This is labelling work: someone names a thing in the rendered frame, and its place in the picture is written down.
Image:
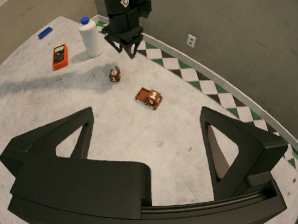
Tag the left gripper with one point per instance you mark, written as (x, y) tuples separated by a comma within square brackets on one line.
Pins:
[(119, 32)]

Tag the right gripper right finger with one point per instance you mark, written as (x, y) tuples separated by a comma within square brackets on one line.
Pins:
[(258, 151)]

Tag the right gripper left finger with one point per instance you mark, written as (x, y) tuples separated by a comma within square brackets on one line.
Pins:
[(45, 139)]

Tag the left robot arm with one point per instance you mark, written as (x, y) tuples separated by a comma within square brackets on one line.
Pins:
[(138, 8)]

